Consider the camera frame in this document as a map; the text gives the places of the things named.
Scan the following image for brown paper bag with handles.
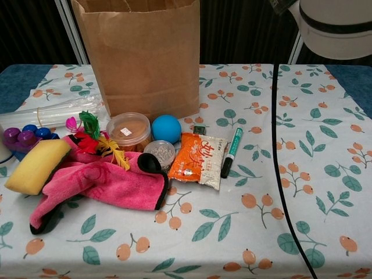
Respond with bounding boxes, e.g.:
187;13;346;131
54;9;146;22
70;0;201;119

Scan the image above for small white jar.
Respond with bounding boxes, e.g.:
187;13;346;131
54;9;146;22
143;139;176;172

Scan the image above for blue ball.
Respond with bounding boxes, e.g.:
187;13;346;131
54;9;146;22
151;115;183;145

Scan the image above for orange white seasoning packet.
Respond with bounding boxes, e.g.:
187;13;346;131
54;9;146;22
167;132;226;191

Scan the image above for green black marker pen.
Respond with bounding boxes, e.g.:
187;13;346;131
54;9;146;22
220;127;244;179

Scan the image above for clear round tub brown contents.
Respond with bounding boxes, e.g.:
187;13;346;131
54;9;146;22
106;112;152;152

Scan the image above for pink cloth with black trim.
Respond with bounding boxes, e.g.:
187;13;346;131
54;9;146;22
28;135;170;235

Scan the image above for colourful feather toy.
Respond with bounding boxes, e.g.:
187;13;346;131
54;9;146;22
74;111;130;177

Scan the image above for floral print tablecloth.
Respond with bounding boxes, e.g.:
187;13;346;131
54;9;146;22
0;63;372;279

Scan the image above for bundle of clear straws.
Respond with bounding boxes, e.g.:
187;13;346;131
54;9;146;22
0;95;105;128

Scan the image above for blue toy building block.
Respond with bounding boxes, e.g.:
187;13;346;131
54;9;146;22
13;124;60;161

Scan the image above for yellow sponge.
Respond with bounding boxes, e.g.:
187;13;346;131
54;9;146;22
4;139;72;196

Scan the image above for purple toy building block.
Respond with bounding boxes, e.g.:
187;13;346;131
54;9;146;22
2;127;43;152

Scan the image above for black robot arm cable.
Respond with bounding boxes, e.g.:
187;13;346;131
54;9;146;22
271;59;319;279

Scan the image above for white metal frame pole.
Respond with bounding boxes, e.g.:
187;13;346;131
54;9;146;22
55;0;90;65
288;31;303;65

